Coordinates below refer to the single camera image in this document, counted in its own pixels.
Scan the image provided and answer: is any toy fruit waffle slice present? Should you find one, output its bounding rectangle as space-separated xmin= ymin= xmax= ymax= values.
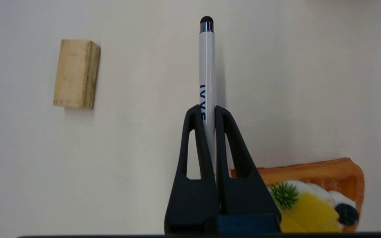
xmin=230 ymin=158 xmax=365 ymax=233

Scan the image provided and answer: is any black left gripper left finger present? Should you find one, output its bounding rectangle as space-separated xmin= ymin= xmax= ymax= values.
xmin=164 ymin=105 xmax=220 ymax=235

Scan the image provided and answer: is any small wooden block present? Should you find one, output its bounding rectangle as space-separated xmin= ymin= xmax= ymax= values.
xmin=53 ymin=39 xmax=101 ymax=110

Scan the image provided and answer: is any white stylus pen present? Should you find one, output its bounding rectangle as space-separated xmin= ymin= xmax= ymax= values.
xmin=199 ymin=16 xmax=217 ymax=177

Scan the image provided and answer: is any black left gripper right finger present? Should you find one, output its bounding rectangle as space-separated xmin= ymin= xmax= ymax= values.
xmin=214 ymin=106 xmax=282 ymax=232

